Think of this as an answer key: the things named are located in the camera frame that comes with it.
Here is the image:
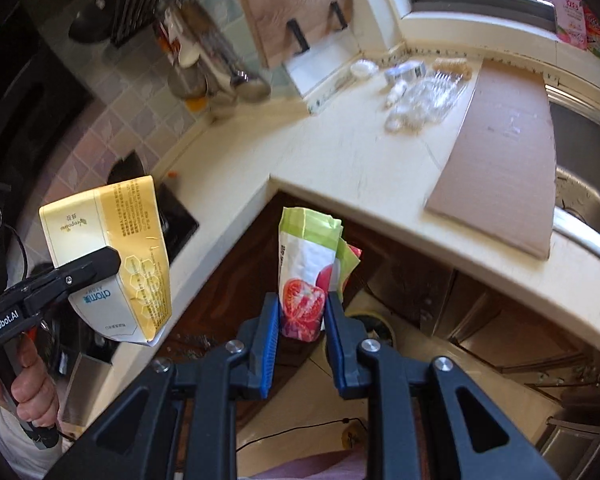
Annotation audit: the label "black wall rack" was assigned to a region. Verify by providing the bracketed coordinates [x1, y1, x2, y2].
[111, 0, 193, 50]

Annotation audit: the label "large yellow pouch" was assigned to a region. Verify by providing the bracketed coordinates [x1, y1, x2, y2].
[39, 176, 173, 347]

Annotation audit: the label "black range hood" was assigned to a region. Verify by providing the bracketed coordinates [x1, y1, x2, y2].
[0, 5, 98, 186]

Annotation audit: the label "metal strainer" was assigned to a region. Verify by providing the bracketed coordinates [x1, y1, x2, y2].
[167, 62, 208, 101]

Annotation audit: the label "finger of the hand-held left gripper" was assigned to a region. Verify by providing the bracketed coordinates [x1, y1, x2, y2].
[22, 247, 122, 313]

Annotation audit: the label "black cutting board rack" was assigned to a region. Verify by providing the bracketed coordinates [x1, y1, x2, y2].
[286, 1, 348, 53]

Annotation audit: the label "pink bottle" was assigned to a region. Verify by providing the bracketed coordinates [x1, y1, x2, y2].
[550, 0, 588, 51]

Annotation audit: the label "small white box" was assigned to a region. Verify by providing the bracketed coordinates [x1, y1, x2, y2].
[384, 60, 426, 83]

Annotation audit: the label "green white tomato pouch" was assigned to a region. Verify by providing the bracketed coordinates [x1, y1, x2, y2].
[277, 206, 363, 343]

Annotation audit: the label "small black pan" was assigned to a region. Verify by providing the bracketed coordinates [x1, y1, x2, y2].
[67, 0, 115, 45]

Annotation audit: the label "wooden cabinet door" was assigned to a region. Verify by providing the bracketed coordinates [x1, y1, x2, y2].
[170, 195, 291, 361]

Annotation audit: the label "black wok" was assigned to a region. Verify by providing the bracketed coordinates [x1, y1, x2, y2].
[107, 152, 151, 186]

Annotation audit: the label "wooden cutting board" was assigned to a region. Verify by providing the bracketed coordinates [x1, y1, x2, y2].
[229, 0, 353, 68]

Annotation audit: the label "clear plastic tray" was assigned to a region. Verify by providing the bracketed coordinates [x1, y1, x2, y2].
[385, 72, 468, 133]

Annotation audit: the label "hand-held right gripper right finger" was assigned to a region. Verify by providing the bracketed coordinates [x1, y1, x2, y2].
[324, 291, 561, 480]

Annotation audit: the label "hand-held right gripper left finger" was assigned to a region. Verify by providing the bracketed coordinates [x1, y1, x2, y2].
[45, 291, 282, 480]

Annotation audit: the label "yellow knit slipper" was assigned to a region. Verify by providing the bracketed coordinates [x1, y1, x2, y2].
[341, 425, 368, 453]

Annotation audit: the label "cardboard sheet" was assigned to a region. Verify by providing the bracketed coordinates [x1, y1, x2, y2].
[425, 57, 561, 260]

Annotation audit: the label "white rice spoon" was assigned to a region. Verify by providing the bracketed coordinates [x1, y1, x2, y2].
[177, 35, 201, 68]

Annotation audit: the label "small clear plastic bottle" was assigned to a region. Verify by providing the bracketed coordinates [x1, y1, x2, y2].
[385, 82, 411, 108]

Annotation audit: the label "steel ladle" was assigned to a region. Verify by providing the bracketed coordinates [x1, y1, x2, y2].
[220, 35, 272, 102]

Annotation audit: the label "person's pink trousers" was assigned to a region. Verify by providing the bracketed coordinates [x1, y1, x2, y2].
[250, 452, 376, 480]

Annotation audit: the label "black gas stove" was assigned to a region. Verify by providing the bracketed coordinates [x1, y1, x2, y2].
[152, 182, 201, 263]

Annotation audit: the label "orange handled tool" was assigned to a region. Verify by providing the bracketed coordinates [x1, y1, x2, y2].
[157, 20, 176, 56]

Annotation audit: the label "person's left hand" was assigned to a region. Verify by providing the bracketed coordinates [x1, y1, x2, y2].
[0, 334, 61, 427]

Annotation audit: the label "steel sink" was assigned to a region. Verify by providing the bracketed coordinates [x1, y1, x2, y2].
[545, 85, 600, 251]

